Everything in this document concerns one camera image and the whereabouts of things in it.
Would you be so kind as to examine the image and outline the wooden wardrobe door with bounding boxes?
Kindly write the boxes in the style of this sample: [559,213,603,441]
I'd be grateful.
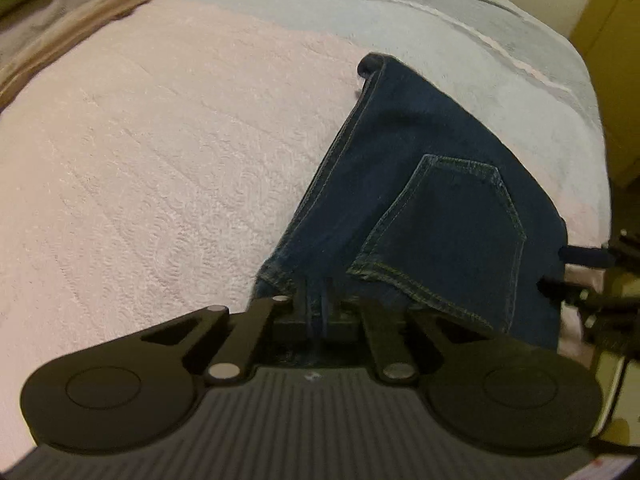
[570,0,639,188]

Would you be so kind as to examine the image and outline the folded beige blanket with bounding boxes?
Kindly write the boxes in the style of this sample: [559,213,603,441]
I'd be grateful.
[1,0,150,107]

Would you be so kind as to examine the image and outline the dark blue denim jeans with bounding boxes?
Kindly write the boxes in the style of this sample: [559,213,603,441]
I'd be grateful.
[253,53,567,349]

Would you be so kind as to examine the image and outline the pink grey bedspread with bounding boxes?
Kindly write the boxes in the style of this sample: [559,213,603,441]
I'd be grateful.
[1,0,611,466]

